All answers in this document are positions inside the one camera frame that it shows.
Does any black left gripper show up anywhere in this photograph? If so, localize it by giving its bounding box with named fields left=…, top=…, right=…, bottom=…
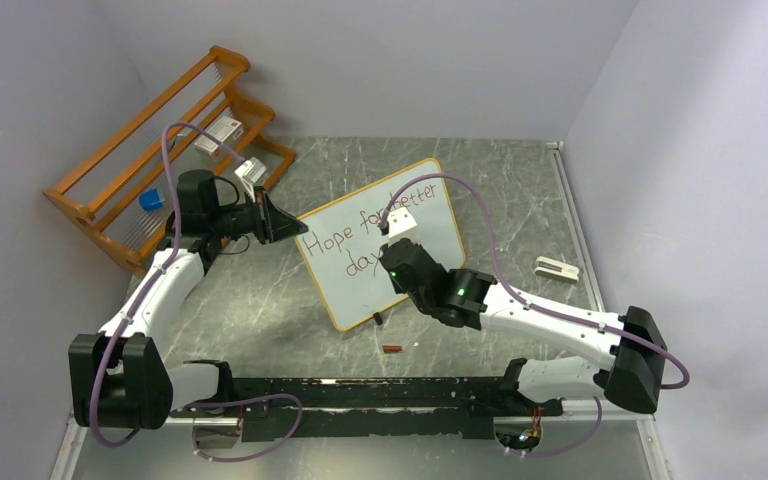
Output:
left=209, top=187, right=308, bottom=246

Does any yellow framed whiteboard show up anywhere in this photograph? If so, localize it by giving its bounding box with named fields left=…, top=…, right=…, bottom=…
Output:
left=295, top=158, right=466, bottom=331

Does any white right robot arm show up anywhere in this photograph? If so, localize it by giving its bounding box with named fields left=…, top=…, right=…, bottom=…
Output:
left=380, top=239, right=667, bottom=414

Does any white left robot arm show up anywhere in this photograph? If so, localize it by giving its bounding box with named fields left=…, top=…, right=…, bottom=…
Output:
left=68, top=169, right=308, bottom=430

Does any white whiteboard eraser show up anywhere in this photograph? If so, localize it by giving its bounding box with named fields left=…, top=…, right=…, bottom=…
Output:
left=534, top=256, right=580, bottom=285

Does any grey cardboard box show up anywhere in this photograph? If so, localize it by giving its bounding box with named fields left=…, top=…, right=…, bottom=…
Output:
left=194, top=115, right=243, bottom=159

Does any blue cube block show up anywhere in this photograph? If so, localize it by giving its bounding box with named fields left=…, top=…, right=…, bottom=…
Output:
left=137, top=188, right=165, bottom=212

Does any orange wooden rack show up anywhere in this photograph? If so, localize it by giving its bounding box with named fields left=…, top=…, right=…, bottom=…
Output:
left=43, top=46, right=297, bottom=277

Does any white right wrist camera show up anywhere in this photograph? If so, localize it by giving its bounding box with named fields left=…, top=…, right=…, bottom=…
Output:
left=386, top=207, right=422, bottom=246

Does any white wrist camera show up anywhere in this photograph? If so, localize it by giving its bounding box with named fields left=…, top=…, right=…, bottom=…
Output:
left=233, top=157, right=266, bottom=200
left=386, top=207, right=422, bottom=246

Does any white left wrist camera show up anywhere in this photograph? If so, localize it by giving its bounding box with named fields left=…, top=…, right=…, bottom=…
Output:
left=233, top=157, right=266, bottom=200

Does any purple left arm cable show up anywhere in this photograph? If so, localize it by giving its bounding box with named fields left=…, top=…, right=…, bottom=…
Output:
left=88, top=121, right=250, bottom=450

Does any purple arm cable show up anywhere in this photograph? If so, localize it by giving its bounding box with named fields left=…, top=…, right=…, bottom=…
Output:
left=378, top=172, right=691, bottom=391
left=88, top=121, right=250, bottom=450

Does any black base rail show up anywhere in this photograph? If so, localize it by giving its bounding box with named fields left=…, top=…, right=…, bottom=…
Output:
left=168, top=360, right=563, bottom=442

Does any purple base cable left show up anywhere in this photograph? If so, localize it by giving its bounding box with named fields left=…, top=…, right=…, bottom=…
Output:
left=185, top=394, right=305, bottom=464

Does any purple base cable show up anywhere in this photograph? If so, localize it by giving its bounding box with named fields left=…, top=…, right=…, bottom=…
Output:
left=503, top=397, right=604, bottom=460
left=185, top=394, right=305, bottom=464

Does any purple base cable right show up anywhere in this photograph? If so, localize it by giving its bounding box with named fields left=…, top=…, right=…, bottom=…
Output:
left=503, top=397, right=604, bottom=460

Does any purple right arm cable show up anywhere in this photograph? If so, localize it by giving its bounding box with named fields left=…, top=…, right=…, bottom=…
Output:
left=378, top=172, right=691, bottom=391

